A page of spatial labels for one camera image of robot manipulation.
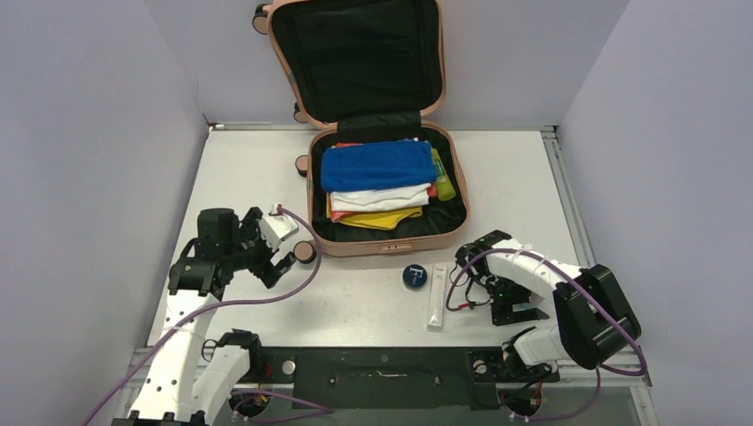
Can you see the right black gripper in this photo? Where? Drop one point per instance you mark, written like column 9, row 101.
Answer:
column 503, row 309

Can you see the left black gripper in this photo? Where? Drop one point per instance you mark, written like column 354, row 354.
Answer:
column 249, row 229

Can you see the white toothpaste tube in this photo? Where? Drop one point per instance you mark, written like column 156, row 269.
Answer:
column 436, row 301

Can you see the yellow cloth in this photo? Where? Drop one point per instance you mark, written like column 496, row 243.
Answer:
column 384, row 220

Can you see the yellow green bottle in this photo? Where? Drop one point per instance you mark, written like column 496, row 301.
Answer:
column 444, row 188

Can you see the blue towel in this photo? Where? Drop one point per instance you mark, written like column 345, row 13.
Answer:
column 376, row 166

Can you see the white shirt blue print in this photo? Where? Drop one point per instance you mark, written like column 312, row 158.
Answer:
column 368, row 201

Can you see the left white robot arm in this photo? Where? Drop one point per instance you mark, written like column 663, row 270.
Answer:
column 174, row 392

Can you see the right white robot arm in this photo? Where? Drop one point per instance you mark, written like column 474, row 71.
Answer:
column 568, row 312

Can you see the round dark blue tin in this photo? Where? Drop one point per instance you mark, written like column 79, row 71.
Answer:
column 414, row 277

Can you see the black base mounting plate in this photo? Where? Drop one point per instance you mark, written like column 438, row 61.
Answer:
column 398, row 377

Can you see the pink open suitcase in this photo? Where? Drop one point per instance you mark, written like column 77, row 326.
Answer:
column 368, row 71

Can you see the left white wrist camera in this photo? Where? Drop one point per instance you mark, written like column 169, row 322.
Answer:
column 277, row 227

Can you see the aluminium frame rail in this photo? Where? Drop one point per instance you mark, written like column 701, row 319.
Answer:
column 473, row 302

